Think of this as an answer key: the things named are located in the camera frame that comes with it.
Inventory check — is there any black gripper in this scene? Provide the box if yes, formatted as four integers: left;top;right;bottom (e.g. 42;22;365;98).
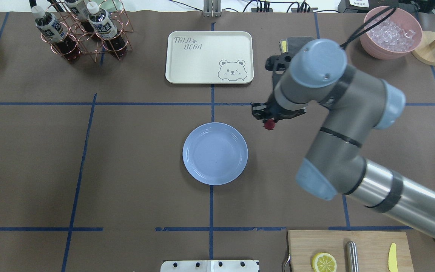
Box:
251;96;307;122

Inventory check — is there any red strawberry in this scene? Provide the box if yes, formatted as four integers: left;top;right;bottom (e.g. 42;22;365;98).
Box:
264;119;276;131

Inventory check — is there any blue round plate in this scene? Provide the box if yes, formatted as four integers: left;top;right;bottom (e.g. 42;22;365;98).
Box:
182;122;248;185

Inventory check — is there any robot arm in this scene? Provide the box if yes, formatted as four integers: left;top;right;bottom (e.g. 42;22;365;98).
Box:
251;39;435;238

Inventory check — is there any grey folded cloth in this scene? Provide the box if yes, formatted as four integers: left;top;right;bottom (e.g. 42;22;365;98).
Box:
279;36;315;55

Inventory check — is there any cream bear tray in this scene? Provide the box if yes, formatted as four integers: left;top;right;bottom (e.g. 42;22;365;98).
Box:
165;31;254;84

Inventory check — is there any pink bowl of ice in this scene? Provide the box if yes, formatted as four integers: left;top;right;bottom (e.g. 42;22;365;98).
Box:
359;6;423;60

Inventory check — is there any half lemon slice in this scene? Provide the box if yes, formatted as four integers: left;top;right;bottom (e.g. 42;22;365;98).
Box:
311;252;337;272

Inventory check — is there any wooden cutting board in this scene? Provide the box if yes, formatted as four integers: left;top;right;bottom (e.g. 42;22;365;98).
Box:
288;230;414;272

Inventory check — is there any steel cylinder rod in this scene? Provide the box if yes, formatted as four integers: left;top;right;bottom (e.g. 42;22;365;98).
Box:
346;241;359;272

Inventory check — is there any tea bottle right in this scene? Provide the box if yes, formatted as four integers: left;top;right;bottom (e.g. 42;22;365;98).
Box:
86;1;127;60

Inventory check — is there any tea bottle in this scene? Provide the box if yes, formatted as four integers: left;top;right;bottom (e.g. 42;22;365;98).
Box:
64;0;99;41
86;1;127;60
31;5;80;62

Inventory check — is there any yellow plastic knife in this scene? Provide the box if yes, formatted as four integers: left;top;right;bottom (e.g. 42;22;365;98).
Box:
388;243;398;272

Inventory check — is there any tea bottle middle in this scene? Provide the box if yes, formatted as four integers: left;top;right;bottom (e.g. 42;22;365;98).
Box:
64;0;99;41

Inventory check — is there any tea bottle left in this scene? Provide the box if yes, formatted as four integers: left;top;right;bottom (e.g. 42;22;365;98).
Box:
31;5;80;62

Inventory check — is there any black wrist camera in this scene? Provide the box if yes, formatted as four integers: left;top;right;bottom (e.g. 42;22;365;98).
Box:
265;52;292;72

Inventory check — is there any aluminium frame post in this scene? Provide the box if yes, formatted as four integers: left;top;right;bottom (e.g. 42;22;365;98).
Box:
203;0;222;17

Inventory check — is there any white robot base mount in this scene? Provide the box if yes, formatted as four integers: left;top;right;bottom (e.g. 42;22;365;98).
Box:
160;260;260;272

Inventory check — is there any copper wire bottle rack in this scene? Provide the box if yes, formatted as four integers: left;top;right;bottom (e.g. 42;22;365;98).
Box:
40;0;133;63

